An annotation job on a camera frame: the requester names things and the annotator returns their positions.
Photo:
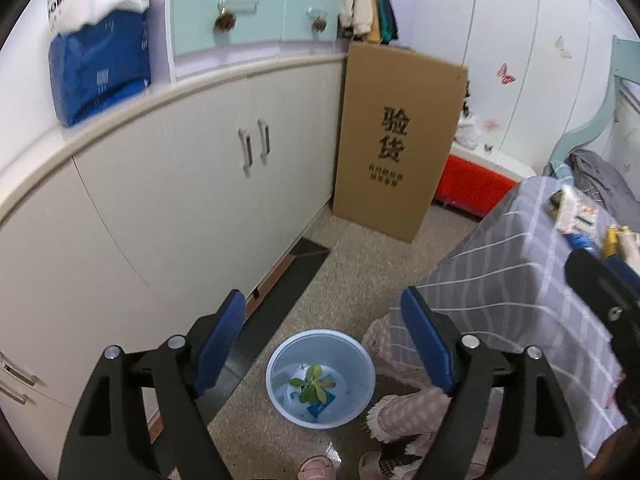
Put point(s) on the white printed packet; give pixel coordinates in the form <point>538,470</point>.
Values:
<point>575,210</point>

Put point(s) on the small blue packet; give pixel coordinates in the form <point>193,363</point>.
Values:
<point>584,242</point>

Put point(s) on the pink checked cloth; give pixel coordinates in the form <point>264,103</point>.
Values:
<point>405,410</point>

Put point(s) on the tall cardboard box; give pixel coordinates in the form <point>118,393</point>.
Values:
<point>365,85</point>

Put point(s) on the black floor mat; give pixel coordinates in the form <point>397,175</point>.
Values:
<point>280,300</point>

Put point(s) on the mint green drawer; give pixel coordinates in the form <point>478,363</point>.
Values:
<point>300,25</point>
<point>200,30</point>

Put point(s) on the small white plastic bag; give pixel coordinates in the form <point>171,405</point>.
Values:
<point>467,132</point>

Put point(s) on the person's right forearm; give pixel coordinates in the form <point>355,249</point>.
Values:
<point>615,455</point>

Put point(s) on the pale pink butterfly sticker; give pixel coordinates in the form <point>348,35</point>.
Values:
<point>490,124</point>

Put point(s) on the grey grid bedsheet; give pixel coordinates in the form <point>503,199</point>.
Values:
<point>510,270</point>

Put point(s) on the red storage box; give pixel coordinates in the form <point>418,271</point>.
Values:
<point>470,185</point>

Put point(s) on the green leafy sprig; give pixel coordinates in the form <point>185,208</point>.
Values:
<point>312,385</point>

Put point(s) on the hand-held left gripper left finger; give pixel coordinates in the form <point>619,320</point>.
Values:
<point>220,345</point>

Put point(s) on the black cloth item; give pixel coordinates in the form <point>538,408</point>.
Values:
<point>467,100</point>

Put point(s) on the light blue plastic basin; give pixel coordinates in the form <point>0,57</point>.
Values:
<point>345,360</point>

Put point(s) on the mint green headboard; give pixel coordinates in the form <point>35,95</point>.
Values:
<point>595,125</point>

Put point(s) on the blue wrapper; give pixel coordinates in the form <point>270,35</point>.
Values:
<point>320,411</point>

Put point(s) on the blue plastic package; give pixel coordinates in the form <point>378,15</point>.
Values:
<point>100,70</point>

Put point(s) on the white butterfly sticker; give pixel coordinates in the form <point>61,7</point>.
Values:
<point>562,47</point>

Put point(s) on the mustard hanging garment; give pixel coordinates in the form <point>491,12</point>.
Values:
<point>375,25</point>

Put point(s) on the white cabinet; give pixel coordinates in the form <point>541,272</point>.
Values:
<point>150,185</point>

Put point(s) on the pink slipper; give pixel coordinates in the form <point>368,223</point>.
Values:
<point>316,469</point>
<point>372,467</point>

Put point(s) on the green hanging garment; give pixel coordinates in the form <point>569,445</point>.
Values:
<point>386,5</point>

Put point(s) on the pine cone ornament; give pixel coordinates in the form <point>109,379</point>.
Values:
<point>225,21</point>
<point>318,23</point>

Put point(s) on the yellow cardboard box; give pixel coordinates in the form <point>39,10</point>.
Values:
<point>622,242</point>

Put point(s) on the pile of folded clothes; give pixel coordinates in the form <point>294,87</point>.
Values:
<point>600,180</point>

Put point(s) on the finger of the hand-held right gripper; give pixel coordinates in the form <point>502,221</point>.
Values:
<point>605,290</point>

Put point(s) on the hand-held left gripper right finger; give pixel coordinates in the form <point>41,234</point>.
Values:
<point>425,340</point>

